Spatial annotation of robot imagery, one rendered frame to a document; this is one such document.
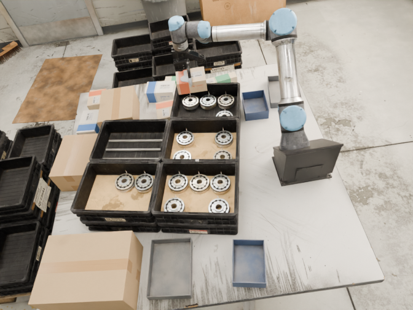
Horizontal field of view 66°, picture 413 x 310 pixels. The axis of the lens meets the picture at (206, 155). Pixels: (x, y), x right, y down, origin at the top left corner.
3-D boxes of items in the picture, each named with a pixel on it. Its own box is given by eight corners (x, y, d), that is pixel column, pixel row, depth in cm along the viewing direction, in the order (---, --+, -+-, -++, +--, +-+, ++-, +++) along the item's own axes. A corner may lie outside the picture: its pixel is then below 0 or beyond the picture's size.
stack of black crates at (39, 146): (39, 154, 285) (17, 128, 258) (72, 149, 284) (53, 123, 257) (28, 192, 260) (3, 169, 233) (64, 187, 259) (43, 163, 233)
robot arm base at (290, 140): (307, 143, 172) (305, 124, 171) (311, 147, 157) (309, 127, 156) (279, 147, 175) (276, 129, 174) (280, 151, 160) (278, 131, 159)
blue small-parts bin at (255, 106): (268, 118, 207) (269, 111, 201) (245, 121, 207) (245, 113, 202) (263, 97, 219) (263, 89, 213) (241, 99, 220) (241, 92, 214)
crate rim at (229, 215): (238, 163, 162) (238, 161, 160) (237, 218, 144) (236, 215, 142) (161, 163, 167) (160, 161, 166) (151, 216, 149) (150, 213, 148)
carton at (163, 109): (177, 123, 212) (175, 115, 206) (160, 127, 212) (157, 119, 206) (174, 107, 222) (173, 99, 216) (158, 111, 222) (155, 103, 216)
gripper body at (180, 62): (175, 64, 174) (171, 45, 164) (190, 61, 173) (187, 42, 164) (176, 73, 169) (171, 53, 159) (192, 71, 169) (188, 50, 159)
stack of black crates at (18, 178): (27, 193, 260) (-8, 160, 224) (64, 187, 259) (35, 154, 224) (15, 240, 235) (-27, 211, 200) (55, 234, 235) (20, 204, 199)
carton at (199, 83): (204, 77, 185) (203, 66, 179) (207, 90, 178) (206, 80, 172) (177, 81, 185) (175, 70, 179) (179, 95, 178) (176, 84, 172)
